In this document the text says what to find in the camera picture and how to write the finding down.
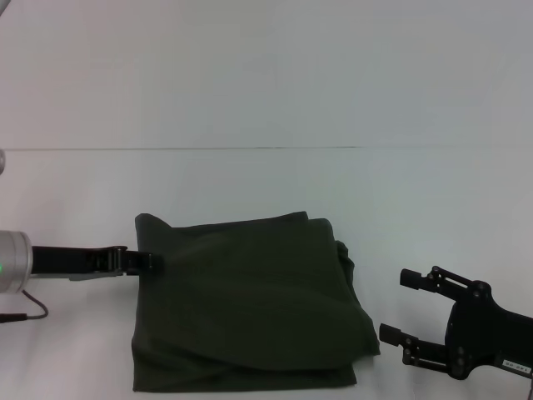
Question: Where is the dark green shirt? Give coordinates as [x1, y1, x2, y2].
[131, 211, 381, 393]

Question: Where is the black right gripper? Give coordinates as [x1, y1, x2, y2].
[378, 265, 533, 381]

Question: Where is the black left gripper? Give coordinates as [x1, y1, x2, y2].
[31, 244, 163, 282]

